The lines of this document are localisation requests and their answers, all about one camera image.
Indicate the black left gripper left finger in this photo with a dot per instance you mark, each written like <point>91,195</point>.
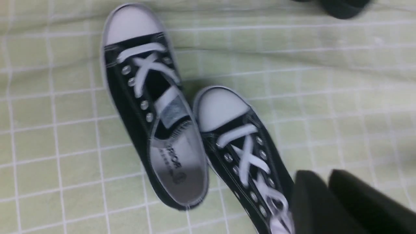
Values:
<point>315,210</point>

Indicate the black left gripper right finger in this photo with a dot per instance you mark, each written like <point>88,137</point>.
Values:
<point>373,210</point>

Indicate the black canvas sneaker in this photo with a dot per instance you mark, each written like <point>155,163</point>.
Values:
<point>139,65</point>
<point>242,153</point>

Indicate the right black knit shoe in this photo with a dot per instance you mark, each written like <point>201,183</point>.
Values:
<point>339,9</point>

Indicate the green checked tablecloth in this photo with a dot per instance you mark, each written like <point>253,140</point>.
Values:
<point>332,94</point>

